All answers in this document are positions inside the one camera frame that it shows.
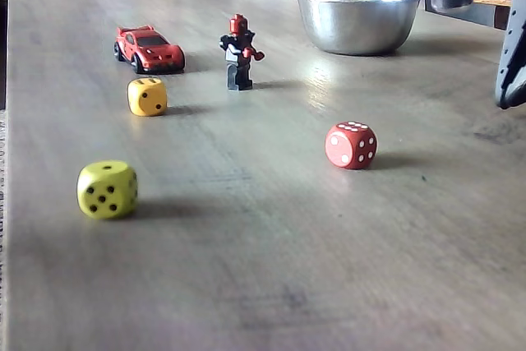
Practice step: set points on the stainless steel bowl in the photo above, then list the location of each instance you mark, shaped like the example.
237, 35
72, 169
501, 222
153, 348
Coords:
357, 22

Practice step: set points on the red die white dots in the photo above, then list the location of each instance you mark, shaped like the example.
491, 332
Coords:
349, 147

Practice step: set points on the orange-yellow die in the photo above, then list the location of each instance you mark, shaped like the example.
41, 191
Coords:
146, 98

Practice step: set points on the red toy car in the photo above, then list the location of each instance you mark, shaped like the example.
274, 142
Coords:
150, 53

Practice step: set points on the lime yellow die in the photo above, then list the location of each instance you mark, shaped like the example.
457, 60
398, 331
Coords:
104, 192

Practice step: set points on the red black lego figure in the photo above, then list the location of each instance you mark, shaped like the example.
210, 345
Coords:
238, 75

